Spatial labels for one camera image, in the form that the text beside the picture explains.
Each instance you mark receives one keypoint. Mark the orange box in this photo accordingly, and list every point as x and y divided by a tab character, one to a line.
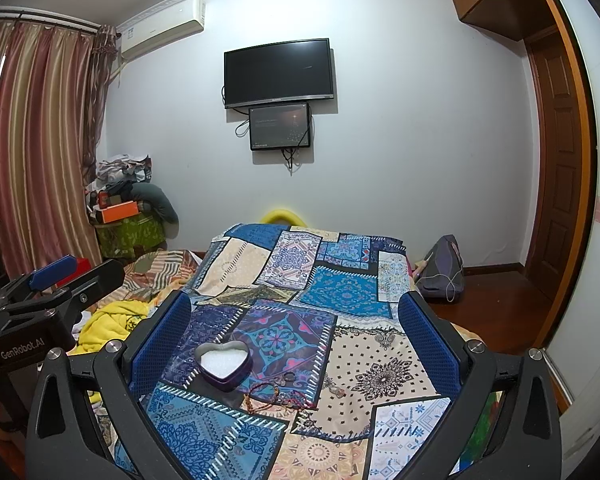
117	212

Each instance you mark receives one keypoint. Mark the purple heart-shaped jewelry box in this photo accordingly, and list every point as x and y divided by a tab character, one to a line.
224	366

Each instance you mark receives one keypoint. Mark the black wall television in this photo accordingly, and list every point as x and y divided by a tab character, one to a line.
287	71

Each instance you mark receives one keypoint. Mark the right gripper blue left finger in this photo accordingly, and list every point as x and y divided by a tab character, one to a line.
126	370

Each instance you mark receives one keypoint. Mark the white wall air conditioner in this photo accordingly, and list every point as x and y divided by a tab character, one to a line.
164	27

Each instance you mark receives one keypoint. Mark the striped red curtain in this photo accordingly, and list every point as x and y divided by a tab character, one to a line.
53	90

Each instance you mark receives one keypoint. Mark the brown wooden door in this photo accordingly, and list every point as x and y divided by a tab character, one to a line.
563	112

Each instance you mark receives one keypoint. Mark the colorful floor mat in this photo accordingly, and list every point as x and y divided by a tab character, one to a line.
478	441

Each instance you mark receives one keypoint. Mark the small black wall monitor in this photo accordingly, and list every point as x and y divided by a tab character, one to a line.
280	127

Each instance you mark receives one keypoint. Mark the patchwork patterned bedspread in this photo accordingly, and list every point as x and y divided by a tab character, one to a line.
336	389

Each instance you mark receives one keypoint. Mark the yellow plastic stool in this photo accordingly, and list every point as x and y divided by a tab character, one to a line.
282	216

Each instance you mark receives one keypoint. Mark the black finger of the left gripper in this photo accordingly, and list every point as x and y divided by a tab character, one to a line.
92	286

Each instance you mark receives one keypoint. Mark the yellow cloth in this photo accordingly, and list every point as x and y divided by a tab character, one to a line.
114	321

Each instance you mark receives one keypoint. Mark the grey backpack on floor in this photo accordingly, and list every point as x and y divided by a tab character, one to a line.
439	276

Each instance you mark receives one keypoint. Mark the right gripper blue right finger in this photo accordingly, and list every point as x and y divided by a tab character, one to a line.
464	376

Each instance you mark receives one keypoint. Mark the red box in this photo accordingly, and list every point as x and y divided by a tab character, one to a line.
83	265

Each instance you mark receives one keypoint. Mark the striped blanket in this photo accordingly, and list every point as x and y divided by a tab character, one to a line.
148	276

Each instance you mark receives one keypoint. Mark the pile of clothes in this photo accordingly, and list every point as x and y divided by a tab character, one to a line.
113	176

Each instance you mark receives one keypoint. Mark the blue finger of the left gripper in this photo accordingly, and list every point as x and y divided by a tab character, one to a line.
53	273

